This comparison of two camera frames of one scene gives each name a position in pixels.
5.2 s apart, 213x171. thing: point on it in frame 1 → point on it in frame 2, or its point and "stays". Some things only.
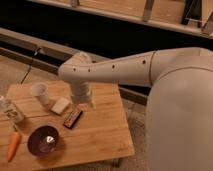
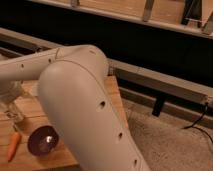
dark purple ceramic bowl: [43, 140] stays
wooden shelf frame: [164, 13] stays
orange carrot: [15, 142] stays
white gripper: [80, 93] → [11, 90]
